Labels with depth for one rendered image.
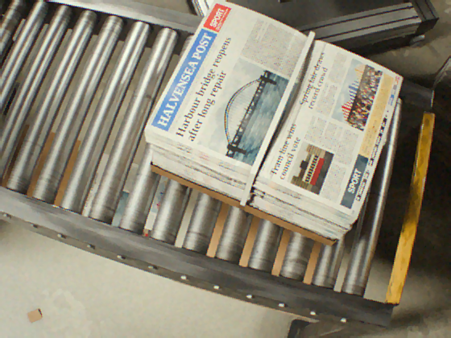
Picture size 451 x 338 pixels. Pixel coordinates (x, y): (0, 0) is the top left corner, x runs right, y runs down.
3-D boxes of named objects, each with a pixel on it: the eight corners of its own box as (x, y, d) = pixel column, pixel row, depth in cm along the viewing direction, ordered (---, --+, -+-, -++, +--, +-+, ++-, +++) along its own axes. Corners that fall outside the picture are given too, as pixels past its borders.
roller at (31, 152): (103, 19, 138) (101, 8, 133) (26, 204, 122) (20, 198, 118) (84, 15, 138) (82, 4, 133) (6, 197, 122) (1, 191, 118)
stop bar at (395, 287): (433, 117, 129) (436, 113, 127) (397, 307, 115) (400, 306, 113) (421, 113, 129) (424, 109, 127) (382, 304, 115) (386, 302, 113)
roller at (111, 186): (181, 38, 137) (181, 26, 132) (110, 234, 122) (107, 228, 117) (160, 32, 137) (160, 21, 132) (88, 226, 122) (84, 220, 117)
